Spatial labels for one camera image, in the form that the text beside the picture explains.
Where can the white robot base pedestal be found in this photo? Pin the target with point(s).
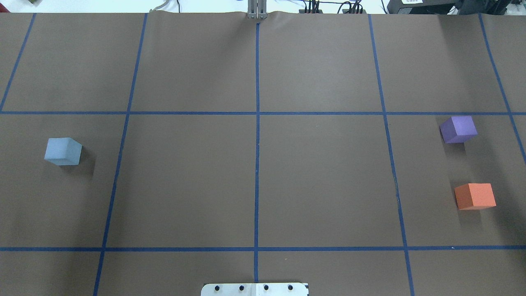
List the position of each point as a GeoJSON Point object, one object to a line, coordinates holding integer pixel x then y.
{"type": "Point", "coordinates": [256, 289]}

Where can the orange foam block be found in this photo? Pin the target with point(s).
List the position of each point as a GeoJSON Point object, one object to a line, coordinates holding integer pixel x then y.
{"type": "Point", "coordinates": [474, 196]}

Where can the light blue foam block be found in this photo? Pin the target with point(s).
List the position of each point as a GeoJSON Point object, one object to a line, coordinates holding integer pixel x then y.
{"type": "Point", "coordinates": [63, 151]}

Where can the purple foam block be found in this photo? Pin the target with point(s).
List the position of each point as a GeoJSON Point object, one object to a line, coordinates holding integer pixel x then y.
{"type": "Point", "coordinates": [458, 129]}

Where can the aluminium frame post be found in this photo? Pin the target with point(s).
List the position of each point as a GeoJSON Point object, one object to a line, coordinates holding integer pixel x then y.
{"type": "Point", "coordinates": [257, 9]}

